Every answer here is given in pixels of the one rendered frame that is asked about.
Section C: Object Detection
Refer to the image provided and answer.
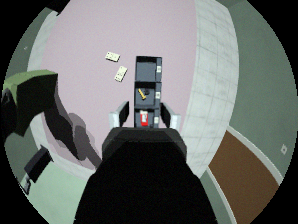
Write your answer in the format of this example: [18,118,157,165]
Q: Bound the white domino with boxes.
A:
[115,66,127,81]
[105,52,120,61]

